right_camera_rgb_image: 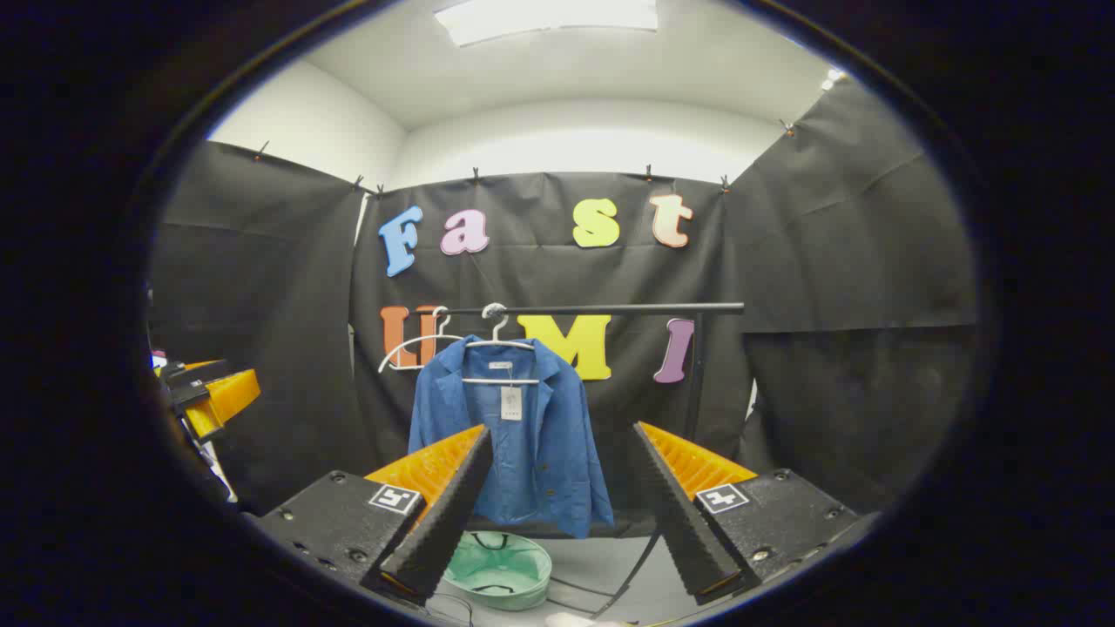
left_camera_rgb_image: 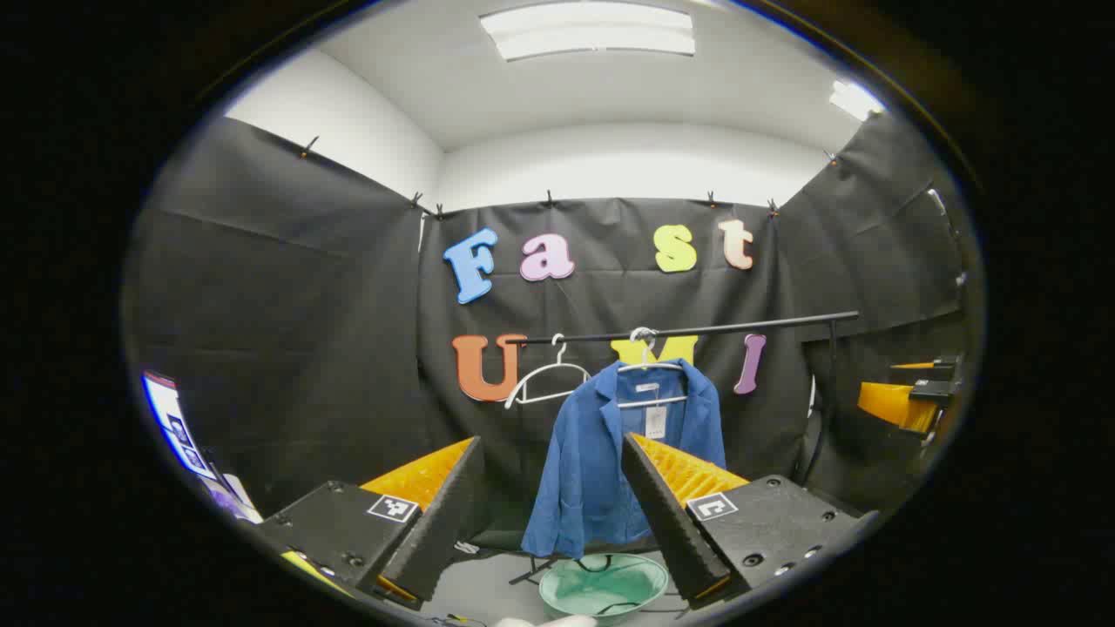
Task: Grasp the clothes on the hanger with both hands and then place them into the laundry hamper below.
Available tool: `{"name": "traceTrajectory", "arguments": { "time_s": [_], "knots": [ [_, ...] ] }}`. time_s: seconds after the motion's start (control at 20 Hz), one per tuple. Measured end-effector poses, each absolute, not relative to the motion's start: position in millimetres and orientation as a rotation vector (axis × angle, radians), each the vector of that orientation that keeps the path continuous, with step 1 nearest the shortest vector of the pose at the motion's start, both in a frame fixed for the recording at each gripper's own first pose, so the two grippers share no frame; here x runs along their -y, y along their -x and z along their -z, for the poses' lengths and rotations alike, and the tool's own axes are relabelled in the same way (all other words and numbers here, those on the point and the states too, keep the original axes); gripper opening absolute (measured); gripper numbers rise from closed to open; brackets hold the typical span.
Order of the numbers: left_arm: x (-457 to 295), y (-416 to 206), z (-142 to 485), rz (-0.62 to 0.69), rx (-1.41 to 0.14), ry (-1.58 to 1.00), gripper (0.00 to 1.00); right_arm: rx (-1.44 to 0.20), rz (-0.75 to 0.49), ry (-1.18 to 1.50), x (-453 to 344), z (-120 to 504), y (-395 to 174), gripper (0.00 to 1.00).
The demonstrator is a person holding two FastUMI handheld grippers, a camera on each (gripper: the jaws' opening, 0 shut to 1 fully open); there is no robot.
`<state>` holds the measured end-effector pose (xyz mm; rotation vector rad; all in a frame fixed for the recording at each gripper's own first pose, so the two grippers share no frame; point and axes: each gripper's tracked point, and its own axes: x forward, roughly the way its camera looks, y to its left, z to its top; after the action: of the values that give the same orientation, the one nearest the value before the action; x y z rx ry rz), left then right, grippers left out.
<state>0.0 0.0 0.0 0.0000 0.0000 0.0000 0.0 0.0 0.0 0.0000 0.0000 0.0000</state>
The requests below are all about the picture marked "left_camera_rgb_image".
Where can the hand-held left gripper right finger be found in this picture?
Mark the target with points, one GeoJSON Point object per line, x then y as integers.
{"type": "Point", "coordinates": [662, 522]}

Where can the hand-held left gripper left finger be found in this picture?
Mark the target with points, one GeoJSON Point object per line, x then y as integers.
{"type": "Point", "coordinates": [440, 522]}

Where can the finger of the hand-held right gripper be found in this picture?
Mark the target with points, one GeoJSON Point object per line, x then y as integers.
{"type": "Point", "coordinates": [932, 370]}
{"type": "Point", "coordinates": [893, 405]}

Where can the green laundry hamper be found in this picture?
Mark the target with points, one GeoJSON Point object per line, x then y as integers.
{"type": "Point", "coordinates": [601, 588]}

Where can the blue jacket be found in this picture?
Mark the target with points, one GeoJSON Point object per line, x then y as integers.
{"type": "Point", "coordinates": [584, 470]}

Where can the white hanger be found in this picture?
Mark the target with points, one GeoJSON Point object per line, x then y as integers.
{"type": "Point", "coordinates": [653, 402]}
{"type": "Point", "coordinates": [557, 365]}

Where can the black clothes rack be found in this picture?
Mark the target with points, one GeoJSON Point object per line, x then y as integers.
{"type": "Point", "coordinates": [740, 326]}

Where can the computer monitor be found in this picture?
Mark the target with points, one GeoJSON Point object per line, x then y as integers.
{"type": "Point", "coordinates": [179, 427]}

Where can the small ceiling light panel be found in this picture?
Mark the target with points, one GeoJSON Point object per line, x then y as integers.
{"type": "Point", "coordinates": [855, 100]}

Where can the large ceiling light panel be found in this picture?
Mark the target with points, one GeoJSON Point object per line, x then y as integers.
{"type": "Point", "coordinates": [588, 30]}

